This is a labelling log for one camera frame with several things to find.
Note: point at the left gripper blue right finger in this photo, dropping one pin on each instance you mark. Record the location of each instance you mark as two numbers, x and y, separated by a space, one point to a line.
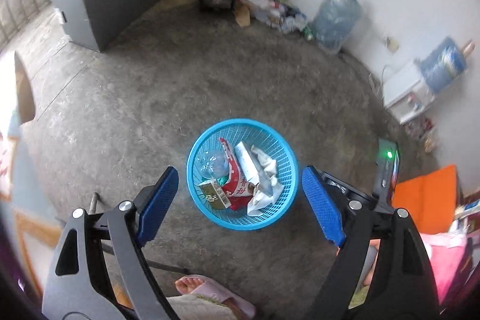
326 212

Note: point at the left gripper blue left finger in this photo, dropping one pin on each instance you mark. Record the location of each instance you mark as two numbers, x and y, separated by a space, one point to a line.
152 204

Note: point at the white tissue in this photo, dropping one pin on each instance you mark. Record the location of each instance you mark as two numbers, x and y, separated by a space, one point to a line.
269 188

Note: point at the gold carton box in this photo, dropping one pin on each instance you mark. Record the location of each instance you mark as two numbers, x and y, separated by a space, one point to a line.
214 195

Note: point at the clear plastic cup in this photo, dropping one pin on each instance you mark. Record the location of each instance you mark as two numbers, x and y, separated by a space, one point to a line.
213 164

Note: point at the red white snack bag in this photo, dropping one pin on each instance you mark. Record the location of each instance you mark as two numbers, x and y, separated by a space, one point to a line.
237 188

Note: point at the blue plastic trash basket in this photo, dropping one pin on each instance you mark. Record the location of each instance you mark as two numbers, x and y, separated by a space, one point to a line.
262 136

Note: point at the orange plastic stool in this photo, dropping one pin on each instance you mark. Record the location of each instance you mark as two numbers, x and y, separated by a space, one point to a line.
430 199

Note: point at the white water dispenser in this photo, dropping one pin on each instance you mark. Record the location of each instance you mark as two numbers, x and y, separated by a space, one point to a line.
406 95

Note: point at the white blue tissue pack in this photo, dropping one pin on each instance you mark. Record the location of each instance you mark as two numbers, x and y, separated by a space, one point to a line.
248 163

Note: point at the pink slipper foot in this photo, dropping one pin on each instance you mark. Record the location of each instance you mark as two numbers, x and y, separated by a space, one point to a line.
204 298

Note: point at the pink printed bag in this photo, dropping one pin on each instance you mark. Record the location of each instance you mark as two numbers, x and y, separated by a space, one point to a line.
450 257

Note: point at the fruit pattern tablecloth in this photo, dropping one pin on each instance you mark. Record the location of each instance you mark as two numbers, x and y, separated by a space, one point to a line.
29 231

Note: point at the large water jug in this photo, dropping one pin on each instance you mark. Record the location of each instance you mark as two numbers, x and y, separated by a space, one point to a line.
334 22

